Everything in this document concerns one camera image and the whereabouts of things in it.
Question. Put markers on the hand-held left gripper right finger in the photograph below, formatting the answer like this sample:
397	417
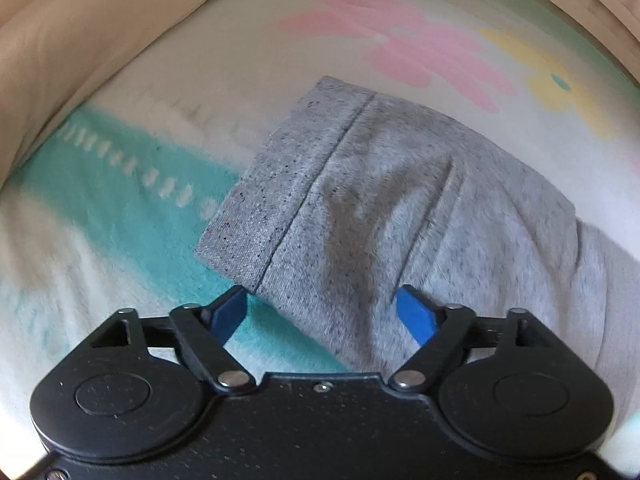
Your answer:
416	316

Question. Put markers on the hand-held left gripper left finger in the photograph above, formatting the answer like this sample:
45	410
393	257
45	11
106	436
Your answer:
229	310

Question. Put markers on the grey pants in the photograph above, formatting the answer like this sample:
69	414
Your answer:
375	185

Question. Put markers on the beige long pillow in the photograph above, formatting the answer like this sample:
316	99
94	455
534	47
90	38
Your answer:
75	45

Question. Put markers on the flower-printed blanket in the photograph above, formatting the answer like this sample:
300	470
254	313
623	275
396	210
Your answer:
150	185

